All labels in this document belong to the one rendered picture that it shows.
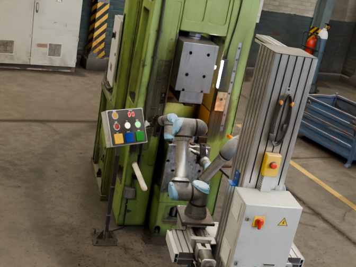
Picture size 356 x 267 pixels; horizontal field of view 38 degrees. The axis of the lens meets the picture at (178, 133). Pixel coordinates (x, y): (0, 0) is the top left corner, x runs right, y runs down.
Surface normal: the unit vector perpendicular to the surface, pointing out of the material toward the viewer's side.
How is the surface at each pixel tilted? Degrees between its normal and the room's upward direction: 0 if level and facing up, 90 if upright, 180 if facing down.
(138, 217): 90
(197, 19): 90
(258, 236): 90
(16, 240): 0
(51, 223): 0
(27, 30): 89
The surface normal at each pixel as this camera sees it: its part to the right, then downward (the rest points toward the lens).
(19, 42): 0.46, 0.38
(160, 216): 0.25, 0.36
